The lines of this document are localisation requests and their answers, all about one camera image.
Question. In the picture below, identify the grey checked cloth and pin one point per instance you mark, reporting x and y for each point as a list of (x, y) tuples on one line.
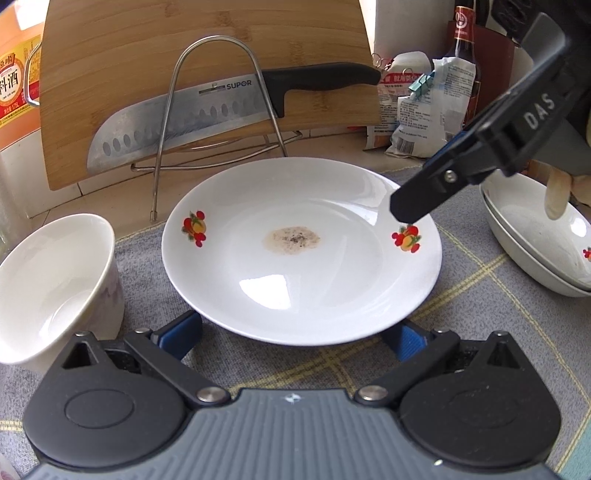
[(138, 267)]

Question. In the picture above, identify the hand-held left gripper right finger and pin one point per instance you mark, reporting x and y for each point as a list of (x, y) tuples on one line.
[(411, 344)]

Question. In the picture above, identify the teal binder clip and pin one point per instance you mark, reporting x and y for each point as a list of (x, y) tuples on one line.
[(421, 86)]

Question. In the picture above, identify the bamboo cutting board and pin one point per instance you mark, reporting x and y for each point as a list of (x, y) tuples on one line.
[(138, 46)]

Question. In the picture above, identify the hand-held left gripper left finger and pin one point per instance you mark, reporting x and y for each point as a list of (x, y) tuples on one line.
[(180, 333)]

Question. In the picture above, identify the metal binder clip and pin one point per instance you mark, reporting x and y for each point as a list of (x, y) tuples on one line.
[(377, 59)]

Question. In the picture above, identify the dark red knife block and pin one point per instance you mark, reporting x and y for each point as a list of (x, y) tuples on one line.
[(496, 69)]

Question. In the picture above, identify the stained white fruit print plate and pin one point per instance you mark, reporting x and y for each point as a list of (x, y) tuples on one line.
[(300, 286)]

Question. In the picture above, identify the white bowls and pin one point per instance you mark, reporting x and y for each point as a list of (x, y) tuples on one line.
[(531, 230)]

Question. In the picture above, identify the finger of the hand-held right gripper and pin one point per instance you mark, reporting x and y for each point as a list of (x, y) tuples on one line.
[(445, 150), (415, 198)]

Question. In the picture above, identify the person's right hand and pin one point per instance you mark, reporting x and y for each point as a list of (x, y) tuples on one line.
[(556, 194)]

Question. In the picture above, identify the red and white packet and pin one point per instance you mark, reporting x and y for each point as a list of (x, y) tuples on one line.
[(392, 87)]

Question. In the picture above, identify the orange cooking wine jug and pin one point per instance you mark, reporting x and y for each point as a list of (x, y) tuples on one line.
[(18, 83)]

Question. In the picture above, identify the dark soy sauce bottle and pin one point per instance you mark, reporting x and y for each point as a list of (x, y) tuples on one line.
[(461, 46)]

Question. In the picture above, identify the white bowl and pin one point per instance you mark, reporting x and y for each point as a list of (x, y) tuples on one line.
[(55, 295)]

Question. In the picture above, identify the white blue printed packet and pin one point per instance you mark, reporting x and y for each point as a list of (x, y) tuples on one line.
[(425, 124)]

